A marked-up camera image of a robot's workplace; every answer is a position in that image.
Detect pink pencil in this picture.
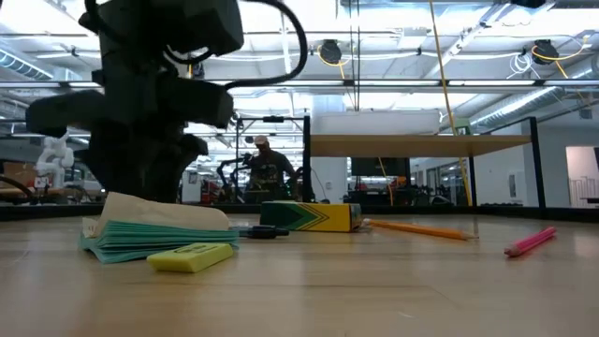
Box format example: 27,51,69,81
504,226,558,258

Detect yellow eraser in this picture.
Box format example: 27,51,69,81
146,242,235,274

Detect black metal table frame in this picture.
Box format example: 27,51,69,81
0,201,599,222

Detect black hanging cable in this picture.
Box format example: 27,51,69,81
346,0,362,113

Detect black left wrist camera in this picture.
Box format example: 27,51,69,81
158,0,245,56

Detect teal note pad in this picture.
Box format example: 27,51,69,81
78,191,241,265

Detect clear supply box purple lid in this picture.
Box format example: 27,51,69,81
312,110,442,137

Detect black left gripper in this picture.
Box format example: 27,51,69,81
25,50,234,204

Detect black pen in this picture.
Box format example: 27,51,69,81
231,225,290,241

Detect green yellow crayon box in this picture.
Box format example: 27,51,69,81
259,200,363,234

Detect silver ventilation duct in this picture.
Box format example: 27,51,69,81
470,58,599,132

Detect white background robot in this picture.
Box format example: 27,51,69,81
36,132,76,191

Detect yellow hanging cable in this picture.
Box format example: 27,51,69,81
428,0,474,207

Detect black background rig frame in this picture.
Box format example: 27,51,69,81
233,114,305,203

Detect black curved hose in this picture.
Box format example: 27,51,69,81
0,173,37,206

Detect wooden raised shelf black legs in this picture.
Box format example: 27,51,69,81
302,115,548,211

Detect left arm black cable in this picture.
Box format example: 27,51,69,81
163,0,309,91

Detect orange pencil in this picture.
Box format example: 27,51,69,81
362,218,479,242

